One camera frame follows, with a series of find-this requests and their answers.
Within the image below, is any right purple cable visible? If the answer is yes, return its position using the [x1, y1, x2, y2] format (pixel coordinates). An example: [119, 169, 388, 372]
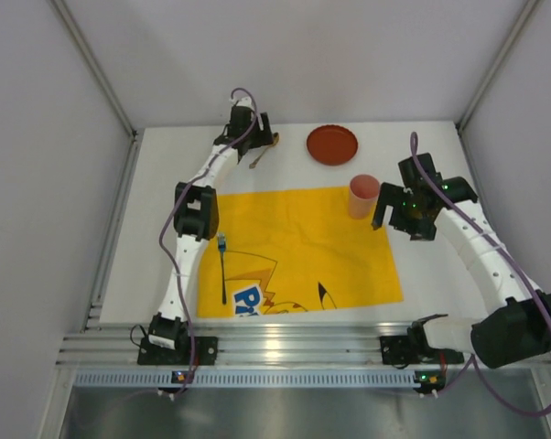
[409, 131, 551, 418]

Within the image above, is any pink plastic cup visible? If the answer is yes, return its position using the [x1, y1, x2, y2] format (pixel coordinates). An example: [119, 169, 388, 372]
[348, 174, 381, 220]

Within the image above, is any left aluminium corner post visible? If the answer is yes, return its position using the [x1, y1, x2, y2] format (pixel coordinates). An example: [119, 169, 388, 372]
[46, 0, 139, 138]

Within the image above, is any red round plate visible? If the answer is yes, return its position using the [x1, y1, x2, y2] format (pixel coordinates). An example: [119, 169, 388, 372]
[307, 124, 359, 166]

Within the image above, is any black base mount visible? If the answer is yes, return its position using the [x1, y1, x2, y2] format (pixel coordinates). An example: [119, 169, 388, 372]
[137, 337, 219, 367]
[379, 335, 464, 369]

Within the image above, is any right aluminium corner post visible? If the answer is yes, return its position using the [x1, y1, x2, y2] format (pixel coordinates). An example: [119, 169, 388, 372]
[455, 0, 543, 134]

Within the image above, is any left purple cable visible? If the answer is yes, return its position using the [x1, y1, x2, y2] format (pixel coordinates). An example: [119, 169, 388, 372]
[158, 86, 261, 399]

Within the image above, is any yellow printed cloth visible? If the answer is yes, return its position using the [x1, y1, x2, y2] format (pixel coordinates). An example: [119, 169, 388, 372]
[197, 187, 403, 318]

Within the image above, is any perforated grey cable duct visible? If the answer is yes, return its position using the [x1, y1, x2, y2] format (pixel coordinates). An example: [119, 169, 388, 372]
[74, 369, 443, 389]

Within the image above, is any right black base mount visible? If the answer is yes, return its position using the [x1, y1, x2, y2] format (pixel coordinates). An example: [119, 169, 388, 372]
[379, 335, 464, 369]

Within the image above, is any gold metal spoon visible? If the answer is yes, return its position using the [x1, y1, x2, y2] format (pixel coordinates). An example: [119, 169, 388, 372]
[248, 133, 280, 169]

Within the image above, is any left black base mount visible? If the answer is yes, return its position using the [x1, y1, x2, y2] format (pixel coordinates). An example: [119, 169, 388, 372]
[137, 337, 219, 367]

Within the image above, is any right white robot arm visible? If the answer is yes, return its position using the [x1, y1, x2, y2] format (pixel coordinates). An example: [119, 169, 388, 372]
[372, 153, 551, 369]

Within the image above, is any aluminium mounting rail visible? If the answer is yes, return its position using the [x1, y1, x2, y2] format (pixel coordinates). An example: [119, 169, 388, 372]
[56, 322, 406, 368]

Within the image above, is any purple cable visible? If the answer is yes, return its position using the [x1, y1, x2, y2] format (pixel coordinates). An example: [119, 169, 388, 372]
[409, 131, 551, 418]
[158, 86, 261, 399]

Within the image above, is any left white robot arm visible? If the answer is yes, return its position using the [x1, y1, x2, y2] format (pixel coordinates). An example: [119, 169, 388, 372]
[147, 97, 274, 351]

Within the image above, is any aluminium corner post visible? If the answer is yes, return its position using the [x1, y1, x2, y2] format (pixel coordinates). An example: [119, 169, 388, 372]
[455, 0, 543, 134]
[46, 0, 139, 138]

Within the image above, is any blue plastic fork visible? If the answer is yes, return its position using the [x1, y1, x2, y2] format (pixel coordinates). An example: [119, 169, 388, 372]
[217, 232, 227, 305]

